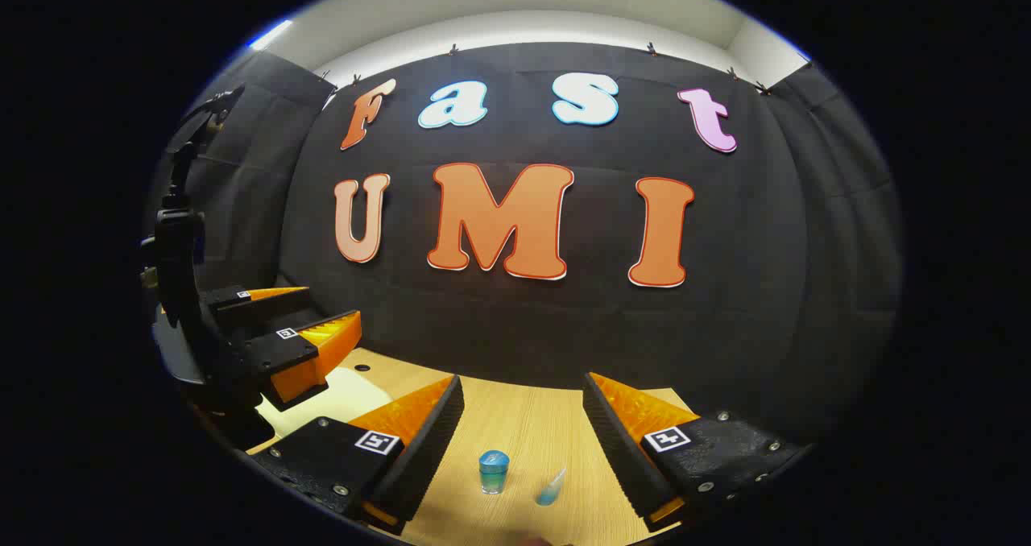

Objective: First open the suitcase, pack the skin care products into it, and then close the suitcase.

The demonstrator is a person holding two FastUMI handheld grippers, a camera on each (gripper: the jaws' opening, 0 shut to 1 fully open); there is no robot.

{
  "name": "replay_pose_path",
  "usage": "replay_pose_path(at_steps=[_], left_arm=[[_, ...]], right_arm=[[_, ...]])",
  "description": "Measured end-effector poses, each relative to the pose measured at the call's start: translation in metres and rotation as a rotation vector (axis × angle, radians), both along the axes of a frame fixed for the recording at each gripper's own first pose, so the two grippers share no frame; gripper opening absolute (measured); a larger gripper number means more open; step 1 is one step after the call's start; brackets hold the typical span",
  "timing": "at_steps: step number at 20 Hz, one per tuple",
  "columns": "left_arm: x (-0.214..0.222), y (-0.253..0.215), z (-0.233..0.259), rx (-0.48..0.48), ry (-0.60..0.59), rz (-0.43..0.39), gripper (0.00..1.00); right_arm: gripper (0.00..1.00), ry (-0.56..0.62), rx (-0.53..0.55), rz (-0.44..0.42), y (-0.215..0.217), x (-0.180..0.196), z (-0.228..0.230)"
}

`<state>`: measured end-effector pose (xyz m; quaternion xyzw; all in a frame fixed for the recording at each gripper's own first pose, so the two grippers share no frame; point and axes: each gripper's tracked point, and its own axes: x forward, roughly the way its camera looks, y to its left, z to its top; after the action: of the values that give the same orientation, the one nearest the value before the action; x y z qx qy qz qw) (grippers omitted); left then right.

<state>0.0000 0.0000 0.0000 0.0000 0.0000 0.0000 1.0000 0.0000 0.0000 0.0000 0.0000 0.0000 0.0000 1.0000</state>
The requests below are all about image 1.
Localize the white and blue tube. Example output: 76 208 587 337
536 467 567 507

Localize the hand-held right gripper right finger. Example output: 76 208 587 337
582 372 810 532

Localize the blue skin care bottle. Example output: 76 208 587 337
478 450 510 495

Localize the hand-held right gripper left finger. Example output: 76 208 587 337
250 374 466 536

